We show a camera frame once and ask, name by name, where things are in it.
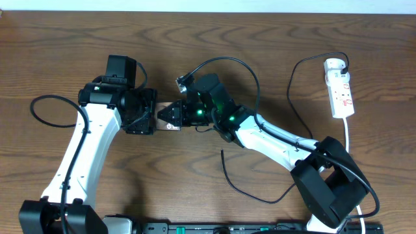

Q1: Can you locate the Galaxy S25 Ultra smartphone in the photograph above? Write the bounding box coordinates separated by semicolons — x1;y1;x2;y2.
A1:
155;102;181;131

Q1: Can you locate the black right camera cable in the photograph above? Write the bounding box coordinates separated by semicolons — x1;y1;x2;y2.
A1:
187;57;380;219

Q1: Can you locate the black left camera cable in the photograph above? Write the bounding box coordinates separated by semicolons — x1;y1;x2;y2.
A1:
30;61;149;234

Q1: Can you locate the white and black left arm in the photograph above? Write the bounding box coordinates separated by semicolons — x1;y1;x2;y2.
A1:
19;83;157;233

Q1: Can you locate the black phone charging cable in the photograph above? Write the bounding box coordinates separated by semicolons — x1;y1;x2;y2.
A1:
220;51;350;205

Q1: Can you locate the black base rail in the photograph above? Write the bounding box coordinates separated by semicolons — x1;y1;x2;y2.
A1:
103;214;384;234

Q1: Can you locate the black camera cable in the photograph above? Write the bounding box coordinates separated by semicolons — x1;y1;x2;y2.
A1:
187;57;380;219
30;61;149;234

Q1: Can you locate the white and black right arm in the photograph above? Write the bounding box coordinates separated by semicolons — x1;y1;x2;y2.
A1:
157;73;369;233

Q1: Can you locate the white power strip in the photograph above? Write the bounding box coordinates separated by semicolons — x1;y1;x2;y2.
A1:
324;58;354;119

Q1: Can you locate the white power strip cord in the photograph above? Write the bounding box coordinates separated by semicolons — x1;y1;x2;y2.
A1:
343;117;367;234

